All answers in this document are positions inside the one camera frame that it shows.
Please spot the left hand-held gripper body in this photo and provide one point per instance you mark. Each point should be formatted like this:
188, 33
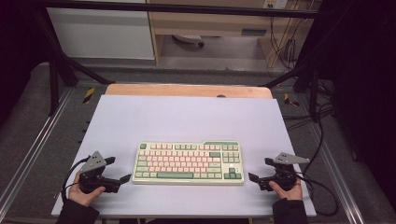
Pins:
93, 179

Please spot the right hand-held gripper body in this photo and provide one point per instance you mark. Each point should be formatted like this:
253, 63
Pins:
283, 175

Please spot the cream pink green keyboard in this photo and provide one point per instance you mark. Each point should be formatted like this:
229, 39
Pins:
186, 165

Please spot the person's right hand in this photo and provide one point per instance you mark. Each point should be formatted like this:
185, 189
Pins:
289, 194

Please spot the person's left hand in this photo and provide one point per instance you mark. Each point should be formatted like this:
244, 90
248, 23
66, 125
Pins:
80, 196

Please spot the yellow black tape strip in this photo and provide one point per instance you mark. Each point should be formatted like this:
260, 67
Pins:
291, 101
88, 95

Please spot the black metal stand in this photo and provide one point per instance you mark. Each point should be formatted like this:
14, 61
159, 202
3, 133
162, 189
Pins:
313, 93
53, 81

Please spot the wooden table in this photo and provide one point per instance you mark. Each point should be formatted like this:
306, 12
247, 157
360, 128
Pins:
186, 90

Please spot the white cabinet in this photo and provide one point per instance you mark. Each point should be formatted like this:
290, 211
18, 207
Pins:
102, 31

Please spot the grey label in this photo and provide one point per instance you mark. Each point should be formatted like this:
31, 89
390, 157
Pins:
254, 32

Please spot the white power strip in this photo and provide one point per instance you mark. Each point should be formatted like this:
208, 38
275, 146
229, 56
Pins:
188, 38

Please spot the light wooden desk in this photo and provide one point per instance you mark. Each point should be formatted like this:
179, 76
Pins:
211, 21

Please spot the aluminium rail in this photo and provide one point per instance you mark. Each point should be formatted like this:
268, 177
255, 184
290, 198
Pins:
34, 149
339, 174

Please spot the white wall socket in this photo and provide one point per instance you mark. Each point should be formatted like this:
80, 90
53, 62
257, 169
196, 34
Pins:
275, 3

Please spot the black horizontal frame bar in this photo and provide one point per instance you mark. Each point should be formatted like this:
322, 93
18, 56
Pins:
186, 8

